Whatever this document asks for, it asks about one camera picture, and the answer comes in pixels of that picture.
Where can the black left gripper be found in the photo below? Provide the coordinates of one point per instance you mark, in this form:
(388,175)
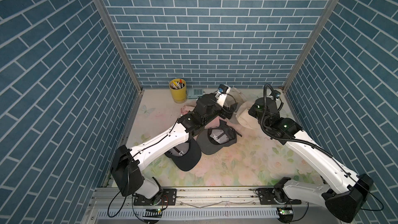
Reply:
(223,113)

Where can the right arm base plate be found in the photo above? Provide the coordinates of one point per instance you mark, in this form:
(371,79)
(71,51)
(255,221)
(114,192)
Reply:
(272,196)

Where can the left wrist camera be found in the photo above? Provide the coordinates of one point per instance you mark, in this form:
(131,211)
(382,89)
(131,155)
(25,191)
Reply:
(223,89)

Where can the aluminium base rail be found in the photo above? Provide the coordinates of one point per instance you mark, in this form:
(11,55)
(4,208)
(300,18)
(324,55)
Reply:
(202,205)

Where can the pink baseball cap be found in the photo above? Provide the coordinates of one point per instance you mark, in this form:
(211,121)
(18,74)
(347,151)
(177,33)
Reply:
(213,124)

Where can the grey baseball cap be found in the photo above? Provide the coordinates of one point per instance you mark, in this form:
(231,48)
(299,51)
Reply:
(212,140)

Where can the yellow pen holder cup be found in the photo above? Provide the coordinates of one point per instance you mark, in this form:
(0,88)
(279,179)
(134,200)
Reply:
(178,88)

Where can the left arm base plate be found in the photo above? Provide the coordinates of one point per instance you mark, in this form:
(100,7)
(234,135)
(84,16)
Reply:
(166,197)

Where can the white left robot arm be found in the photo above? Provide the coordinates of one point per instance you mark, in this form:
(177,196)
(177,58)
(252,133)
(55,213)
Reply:
(128,163)

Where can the cream white baseball cap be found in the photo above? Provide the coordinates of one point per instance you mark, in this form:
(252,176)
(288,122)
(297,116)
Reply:
(236,98)

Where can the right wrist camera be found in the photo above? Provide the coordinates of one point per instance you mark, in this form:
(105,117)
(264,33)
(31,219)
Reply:
(275,94)

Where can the beige Colorado baseball cap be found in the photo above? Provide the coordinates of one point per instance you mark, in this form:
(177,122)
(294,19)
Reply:
(245,119)

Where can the black baseball cap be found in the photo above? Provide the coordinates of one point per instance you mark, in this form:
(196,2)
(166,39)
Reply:
(186,155)

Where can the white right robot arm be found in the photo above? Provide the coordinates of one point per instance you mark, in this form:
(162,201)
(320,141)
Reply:
(345,191)

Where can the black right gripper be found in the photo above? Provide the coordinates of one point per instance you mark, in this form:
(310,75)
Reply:
(252,110)

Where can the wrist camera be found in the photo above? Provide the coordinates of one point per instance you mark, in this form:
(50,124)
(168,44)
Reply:
(275,94)
(223,89)

